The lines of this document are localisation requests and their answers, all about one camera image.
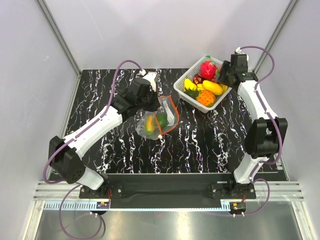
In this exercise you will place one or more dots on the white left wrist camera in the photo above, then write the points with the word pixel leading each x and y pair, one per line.
pixel 150 76

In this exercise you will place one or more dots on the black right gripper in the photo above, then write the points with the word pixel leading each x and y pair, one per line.
pixel 224 68

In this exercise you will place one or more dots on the clear zip top bag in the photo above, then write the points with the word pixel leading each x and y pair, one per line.
pixel 168 107

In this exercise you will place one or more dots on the red dragon fruit toy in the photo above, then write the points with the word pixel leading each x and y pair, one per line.
pixel 208 70

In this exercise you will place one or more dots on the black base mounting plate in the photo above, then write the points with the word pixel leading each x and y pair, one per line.
pixel 170 190

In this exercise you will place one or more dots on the yellow banana toy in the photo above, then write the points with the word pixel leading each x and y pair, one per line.
pixel 224 88

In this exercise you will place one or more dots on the green avocado toy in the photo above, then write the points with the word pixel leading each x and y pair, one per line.
pixel 162 119

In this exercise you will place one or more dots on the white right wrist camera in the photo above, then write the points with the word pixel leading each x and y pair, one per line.
pixel 240 51

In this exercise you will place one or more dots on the white slotted cable duct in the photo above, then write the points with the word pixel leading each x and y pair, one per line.
pixel 79 205

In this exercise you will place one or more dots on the yellow orange papaya toy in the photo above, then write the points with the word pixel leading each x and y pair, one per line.
pixel 149 125

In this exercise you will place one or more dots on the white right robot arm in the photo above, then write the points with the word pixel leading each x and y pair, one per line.
pixel 264 140

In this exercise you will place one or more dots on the white plastic basket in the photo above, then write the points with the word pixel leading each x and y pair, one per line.
pixel 198 85

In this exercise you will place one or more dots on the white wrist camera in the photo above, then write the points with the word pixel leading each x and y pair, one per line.
pixel 240 51
pixel 150 76

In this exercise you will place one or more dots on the orange pineapple toy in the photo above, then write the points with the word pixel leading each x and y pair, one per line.
pixel 206 98

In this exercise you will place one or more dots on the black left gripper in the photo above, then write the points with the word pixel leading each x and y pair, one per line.
pixel 156 103

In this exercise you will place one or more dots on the dark red apple toy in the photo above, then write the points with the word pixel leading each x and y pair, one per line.
pixel 197 79

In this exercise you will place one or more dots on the aluminium frame rail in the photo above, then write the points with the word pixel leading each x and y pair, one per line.
pixel 279 191

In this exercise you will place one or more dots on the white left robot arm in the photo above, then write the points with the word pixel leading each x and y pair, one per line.
pixel 65 154

